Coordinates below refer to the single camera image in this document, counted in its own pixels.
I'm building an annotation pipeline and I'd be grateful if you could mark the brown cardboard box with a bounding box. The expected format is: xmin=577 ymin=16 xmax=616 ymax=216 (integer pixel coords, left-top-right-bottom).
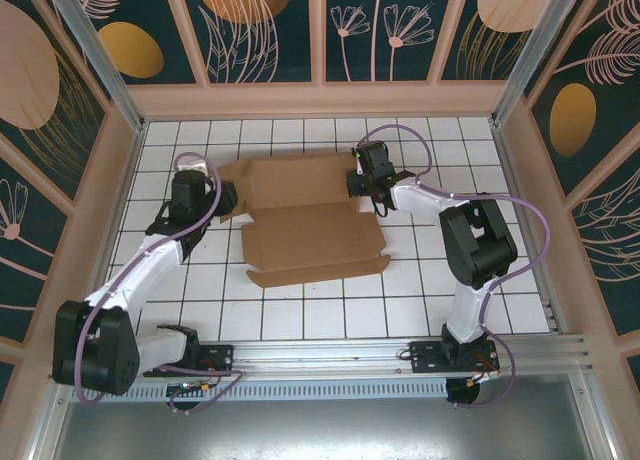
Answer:
xmin=217 ymin=152 xmax=390 ymax=289

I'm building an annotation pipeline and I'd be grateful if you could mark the grey metal sheet panel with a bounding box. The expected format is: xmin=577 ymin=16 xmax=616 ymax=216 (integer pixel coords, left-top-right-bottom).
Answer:
xmin=29 ymin=374 xmax=616 ymax=460

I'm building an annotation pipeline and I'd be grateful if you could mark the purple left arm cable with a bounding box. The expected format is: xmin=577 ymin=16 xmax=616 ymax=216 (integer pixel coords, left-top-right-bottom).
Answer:
xmin=73 ymin=152 xmax=245 ymax=415

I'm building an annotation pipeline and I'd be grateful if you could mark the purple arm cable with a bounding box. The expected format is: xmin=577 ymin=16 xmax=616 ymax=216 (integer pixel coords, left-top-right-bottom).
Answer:
xmin=357 ymin=124 xmax=555 ymax=411
xmin=73 ymin=152 xmax=245 ymax=415

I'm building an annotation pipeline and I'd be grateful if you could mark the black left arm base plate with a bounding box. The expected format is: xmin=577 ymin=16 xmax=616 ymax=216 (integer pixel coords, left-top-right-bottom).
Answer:
xmin=143 ymin=343 xmax=236 ymax=379

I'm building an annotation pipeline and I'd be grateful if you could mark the aluminium corner post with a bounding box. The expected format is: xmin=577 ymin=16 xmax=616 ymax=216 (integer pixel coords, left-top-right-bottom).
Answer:
xmin=42 ymin=0 xmax=147 ymax=134
xmin=490 ymin=0 xmax=599 ymax=129

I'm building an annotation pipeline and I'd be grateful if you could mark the aluminium mounting rail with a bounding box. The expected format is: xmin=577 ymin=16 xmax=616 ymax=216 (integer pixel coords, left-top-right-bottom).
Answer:
xmin=47 ymin=333 xmax=596 ymax=381

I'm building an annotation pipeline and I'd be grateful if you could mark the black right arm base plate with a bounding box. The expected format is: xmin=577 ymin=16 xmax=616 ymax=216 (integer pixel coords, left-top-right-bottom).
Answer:
xmin=408 ymin=340 xmax=501 ymax=376

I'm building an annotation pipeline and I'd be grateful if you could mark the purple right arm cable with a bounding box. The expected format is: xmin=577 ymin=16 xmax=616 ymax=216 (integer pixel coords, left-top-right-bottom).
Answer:
xmin=357 ymin=124 xmax=555 ymax=411

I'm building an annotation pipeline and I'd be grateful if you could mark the grey slotted cable duct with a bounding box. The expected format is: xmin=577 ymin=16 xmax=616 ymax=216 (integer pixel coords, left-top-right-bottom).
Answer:
xmin=68 ymin=378 xmax=449 ymax=402

